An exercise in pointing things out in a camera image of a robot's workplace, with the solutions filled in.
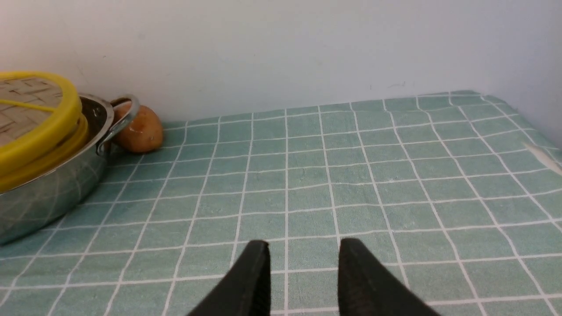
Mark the yellow woven steamer lid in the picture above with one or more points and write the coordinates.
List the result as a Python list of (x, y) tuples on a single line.
[(38, 110)]

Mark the stainless steel pot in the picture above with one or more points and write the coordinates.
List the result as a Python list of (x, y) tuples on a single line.
[(32, 206)]

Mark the brown potato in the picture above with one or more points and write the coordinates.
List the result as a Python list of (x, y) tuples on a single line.
[(144, 134)]

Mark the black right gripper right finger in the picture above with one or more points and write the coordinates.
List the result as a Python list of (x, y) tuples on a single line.
[(367, 288)]

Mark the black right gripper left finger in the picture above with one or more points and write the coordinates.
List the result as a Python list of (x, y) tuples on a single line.
[(246, 288)]

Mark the yellow bamboo steamer basket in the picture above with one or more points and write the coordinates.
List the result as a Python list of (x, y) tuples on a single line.
[(64, 151)]

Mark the green checkered tablecloth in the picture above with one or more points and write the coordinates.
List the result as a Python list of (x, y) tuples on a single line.
[(452, 192)]

